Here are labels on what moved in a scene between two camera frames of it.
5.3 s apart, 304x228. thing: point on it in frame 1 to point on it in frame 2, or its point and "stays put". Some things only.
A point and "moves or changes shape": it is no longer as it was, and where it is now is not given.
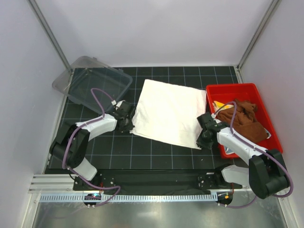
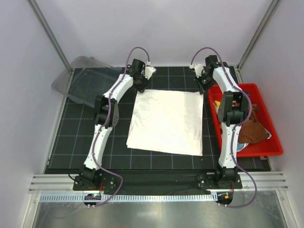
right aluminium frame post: (270, 12) stays put
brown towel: (245, 122) stays put
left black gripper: (128, 128) to (142, 88)
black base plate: (155, 181) stays put
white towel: (169, 112) moves or changes shape
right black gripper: (201, 142) to (203, 88)
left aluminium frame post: (54, 42) stays put
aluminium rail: (53, 183) stays put
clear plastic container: (82, 74) stays put
